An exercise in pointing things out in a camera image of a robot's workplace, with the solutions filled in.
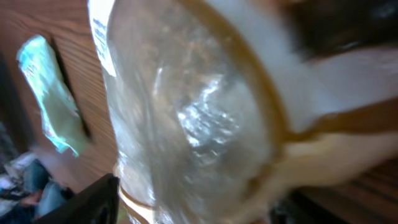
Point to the mint green wipes pack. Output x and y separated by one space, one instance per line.
60 116

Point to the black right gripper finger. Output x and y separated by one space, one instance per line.
97 204

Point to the beige snack pouch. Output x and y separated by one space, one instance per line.
221 108

